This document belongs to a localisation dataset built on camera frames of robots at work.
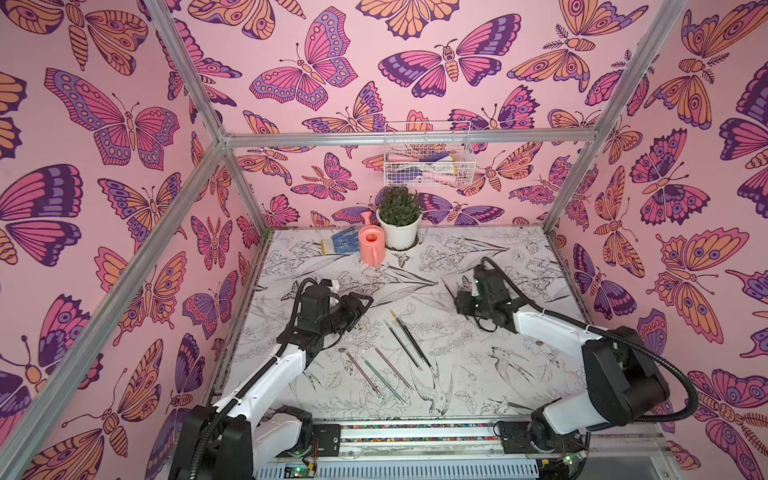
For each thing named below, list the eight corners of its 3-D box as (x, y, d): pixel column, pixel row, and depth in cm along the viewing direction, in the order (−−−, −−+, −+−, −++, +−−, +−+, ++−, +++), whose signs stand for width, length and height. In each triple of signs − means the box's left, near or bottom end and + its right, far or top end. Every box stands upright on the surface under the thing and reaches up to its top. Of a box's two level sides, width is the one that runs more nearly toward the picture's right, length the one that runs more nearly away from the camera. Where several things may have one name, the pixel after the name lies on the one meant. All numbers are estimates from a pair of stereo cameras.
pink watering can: (359, 271, 110) (356, 251, 101) (362, 232, 123) (360, 211, 114) (385, 271, 110) (384, 250, 101) (385, 232, 122) (385, 211, 114)
